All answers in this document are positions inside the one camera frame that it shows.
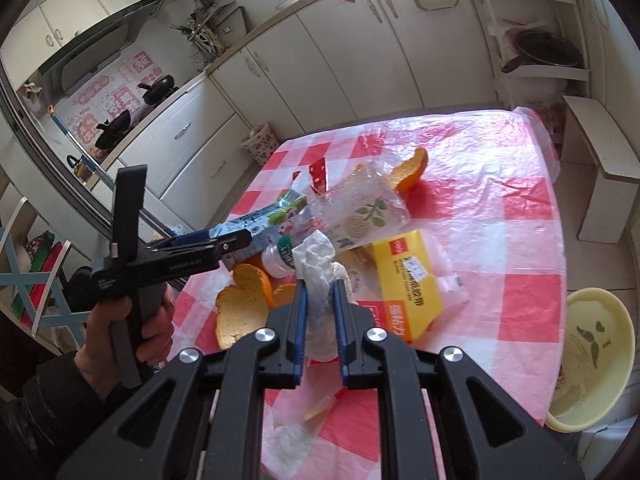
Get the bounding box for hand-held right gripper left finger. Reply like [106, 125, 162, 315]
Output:
[55, 280, 308, 480]

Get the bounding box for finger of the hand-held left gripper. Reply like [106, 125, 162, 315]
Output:
[146, 231, 252, 262]
[165, 229, 213, 248]

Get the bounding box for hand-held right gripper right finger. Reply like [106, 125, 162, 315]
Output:
[331, 280, 586, 480]

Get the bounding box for green and white wrapper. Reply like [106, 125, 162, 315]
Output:
[207, 192, 308, 266]

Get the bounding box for large orange peel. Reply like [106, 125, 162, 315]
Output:
[215, 255, 275, 351]

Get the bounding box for white tissue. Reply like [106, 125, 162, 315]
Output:
[291, 230, 361, 366]

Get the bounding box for yellow plastic basin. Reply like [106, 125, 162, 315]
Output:
[545, 287, 636, 433]

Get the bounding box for person's left forearm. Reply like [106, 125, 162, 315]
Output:
[0, 350, 166, 480]

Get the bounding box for person's left hand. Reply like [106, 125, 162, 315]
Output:
[75, 285, 178, 398]

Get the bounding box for small orange peel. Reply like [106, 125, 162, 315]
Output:
[270, 282, 301, 311]

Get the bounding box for small white green-label bottle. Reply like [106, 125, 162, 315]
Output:
[261, 237, 301, 278]

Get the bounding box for yellow packet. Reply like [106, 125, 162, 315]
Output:
[357, 229, 470, 346]

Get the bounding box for white stove base cabinet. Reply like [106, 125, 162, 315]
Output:
[102, 80, 266, 211]

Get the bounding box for floral wastebasket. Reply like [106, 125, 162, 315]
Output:
[241, 122, 280, 166]

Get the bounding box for clear leaf-print plastic bag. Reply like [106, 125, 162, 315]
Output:
[305, 160, 412, 251]

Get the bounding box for small kettle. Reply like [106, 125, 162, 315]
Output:
[66, 155, 93, 181]

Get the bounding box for red wrapper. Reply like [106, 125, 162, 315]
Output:
[291, 156, 331, 196]

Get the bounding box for black wok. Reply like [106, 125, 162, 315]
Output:
[137, 75, 179, 106]
[95, 110, 133, 151]

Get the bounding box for curved orange peel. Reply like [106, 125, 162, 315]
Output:
[387, 147, 429, 195]

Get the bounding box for red white checkered tablecloth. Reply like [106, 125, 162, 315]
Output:
[172, 106, 568, 480]

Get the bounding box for utensil rack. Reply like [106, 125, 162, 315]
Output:
[182, 0, 248, 61]

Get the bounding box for range hood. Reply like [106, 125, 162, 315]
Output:
[37, 0, 168, 96]

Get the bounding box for white base cabinet row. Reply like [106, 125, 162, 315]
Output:
[207, 0, 496, 136]

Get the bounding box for white stool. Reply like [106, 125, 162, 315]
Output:
[562, 95, 640, 246]

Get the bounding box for white shelf rack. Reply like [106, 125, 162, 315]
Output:
[470, 0, 593, 111]

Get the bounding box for dark pan with lid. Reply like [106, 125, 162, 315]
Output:
[501, 29, 585, 75]

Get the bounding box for blue frame shelf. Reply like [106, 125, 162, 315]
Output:
[0, 195, 86, 356]

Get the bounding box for red printed wall sticker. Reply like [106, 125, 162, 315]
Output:
[52, 50, 156, 141]

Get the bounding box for white wall cabinets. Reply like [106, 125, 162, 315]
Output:
[0, 0, 191, 66]

